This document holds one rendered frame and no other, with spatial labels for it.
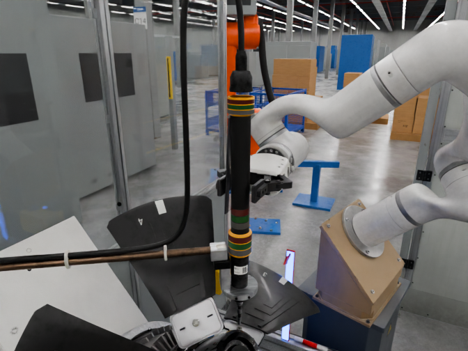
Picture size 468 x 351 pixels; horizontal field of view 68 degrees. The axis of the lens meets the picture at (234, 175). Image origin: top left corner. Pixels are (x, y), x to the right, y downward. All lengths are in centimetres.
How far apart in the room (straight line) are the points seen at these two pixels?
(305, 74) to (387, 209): 748
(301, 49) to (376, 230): 1014
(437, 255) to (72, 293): 223
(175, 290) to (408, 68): 58
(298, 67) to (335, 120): 786
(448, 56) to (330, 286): 80
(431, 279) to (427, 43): 217
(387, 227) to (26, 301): 96
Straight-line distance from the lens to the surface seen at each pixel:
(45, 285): 83
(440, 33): 68
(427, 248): 260
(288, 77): 864
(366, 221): 120
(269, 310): 84
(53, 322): 52
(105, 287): 88
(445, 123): 233
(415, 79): 68
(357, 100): 70
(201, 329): 71
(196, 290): 71
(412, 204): 112
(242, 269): 66
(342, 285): 120
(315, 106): 73
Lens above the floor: 173
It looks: 20 degrees down
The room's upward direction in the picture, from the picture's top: straight up
